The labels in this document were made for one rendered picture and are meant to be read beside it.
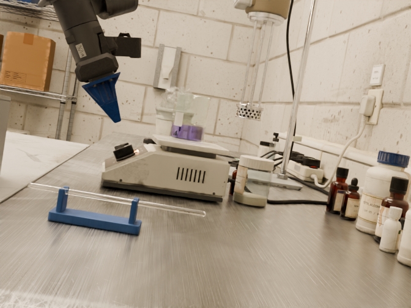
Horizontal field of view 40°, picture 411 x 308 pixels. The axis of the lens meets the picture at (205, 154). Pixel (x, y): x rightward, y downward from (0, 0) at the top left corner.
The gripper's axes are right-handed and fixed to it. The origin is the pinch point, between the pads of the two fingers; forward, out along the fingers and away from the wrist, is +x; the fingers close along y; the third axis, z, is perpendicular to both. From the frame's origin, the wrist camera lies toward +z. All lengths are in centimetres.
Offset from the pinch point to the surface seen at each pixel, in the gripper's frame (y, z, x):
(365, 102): 36, 57, 22
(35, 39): 216, -26, -38
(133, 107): 246, 10, 14
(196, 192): -3.3, 7.5, 18.5
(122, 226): -30.7, -3.5, 12.5
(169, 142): -3.3, 6.3, 9.4
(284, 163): 39, 34, 30
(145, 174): -3.8, 1.1, 12.7
